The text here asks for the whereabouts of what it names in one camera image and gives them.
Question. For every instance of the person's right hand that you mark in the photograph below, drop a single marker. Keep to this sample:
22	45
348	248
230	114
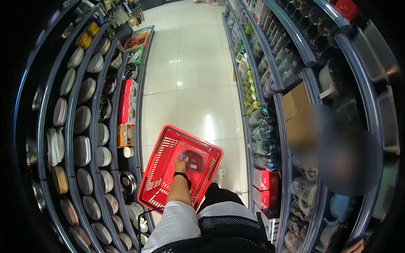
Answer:
355	247

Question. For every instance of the person's left hand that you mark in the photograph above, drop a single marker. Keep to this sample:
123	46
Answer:
180	166

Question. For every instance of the person's left fingers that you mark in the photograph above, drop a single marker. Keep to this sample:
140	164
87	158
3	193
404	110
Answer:
184	159

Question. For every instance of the red plastic shopping basket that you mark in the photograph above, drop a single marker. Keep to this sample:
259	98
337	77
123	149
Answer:
164	177

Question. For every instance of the dark bowl in clear wrap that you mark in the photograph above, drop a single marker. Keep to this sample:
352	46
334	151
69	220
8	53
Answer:
195	161

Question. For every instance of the black wrist band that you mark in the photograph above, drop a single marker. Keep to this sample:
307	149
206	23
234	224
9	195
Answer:
181	174

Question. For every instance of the person's legs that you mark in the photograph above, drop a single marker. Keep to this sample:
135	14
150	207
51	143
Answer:
221	193

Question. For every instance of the person's body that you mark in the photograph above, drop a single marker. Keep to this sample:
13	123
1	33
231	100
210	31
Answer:
221	231

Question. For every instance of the full shop shelf of plates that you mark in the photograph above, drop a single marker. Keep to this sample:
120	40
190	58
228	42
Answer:
82	136

